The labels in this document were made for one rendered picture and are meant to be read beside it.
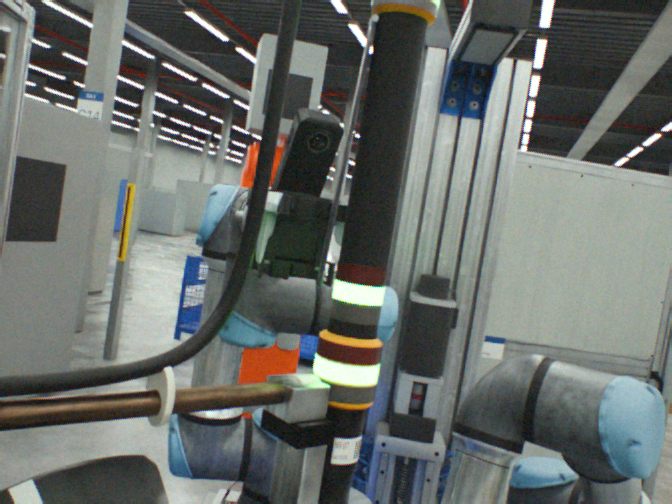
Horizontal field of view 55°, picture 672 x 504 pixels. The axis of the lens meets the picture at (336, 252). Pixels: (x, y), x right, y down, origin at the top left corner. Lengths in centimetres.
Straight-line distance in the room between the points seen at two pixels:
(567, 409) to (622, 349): 178
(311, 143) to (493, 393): 44
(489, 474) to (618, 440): 17
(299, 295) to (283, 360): 363
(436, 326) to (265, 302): 56
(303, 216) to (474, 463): 46
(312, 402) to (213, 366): 77
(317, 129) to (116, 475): 34
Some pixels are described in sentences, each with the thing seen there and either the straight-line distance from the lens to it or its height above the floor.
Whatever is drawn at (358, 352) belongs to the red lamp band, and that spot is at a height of 157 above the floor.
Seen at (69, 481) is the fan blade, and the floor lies 144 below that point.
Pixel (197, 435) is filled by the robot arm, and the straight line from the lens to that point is 120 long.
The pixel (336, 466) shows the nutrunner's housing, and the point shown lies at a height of 150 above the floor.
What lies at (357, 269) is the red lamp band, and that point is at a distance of 41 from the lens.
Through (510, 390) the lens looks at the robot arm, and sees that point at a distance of 88.
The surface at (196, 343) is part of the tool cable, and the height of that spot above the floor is 158.
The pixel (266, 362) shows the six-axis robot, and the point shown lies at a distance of 439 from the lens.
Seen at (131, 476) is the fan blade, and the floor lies 143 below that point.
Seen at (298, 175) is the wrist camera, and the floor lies 169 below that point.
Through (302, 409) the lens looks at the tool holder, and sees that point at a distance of 40.
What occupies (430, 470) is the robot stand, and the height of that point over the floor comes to 120.
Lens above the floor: 166
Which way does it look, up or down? 3 degrees down
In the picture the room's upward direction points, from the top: 9 degrees clockwise
